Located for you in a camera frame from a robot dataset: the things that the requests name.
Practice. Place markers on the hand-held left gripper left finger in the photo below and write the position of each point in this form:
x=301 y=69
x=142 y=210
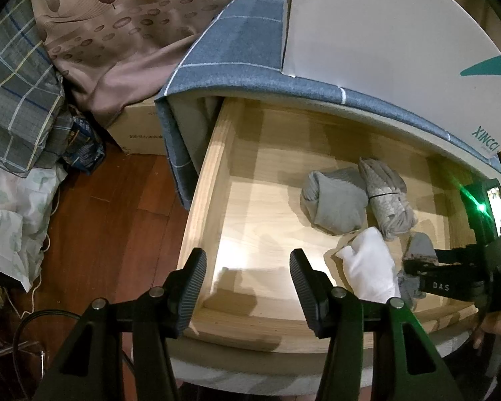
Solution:
x=194 y=288

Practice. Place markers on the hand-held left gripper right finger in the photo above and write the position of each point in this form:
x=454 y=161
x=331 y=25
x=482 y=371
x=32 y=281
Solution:
x=302 y=292

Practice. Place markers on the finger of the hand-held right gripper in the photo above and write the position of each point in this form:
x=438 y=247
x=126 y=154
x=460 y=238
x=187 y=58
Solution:
x=463 y=254
x=446 y=286

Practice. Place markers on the blue grey sock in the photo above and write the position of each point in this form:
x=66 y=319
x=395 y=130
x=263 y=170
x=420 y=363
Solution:
x=419 y=246

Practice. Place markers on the plain white underwear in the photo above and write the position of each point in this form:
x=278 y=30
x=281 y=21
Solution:
x=367 y=263

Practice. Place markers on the wooden drawer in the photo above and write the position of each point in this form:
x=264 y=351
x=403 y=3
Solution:
x=275 y=200

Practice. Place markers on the beige grey sock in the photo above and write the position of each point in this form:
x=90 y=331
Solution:
x=384 y=192

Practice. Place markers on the white shoe box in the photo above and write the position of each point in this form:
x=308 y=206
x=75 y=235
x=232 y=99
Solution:
x=380 y=29

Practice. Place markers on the person's right hand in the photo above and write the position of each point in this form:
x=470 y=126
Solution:
x=482 y=336

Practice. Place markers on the grey padded nightstand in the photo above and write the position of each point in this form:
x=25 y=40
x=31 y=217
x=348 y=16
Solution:
x=192 y=121

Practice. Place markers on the cardboard box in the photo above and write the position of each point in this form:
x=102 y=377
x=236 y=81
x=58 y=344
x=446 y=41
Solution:
x=137 y=129

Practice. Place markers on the blue packet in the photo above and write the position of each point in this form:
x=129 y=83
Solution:
x=83 y=146

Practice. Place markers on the white floral cloth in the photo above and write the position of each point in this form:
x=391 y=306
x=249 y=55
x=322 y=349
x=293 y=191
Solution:
x=12 y=217

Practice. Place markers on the blue checked cloth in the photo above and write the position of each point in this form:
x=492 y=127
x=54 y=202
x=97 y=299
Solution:
x=234 y=37

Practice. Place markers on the brown leaf-print curtain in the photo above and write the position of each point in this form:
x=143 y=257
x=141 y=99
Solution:
x=121 y=29

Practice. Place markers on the grey plaid cloth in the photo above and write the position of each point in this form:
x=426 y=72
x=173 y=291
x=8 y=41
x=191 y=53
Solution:
x=16 y=83

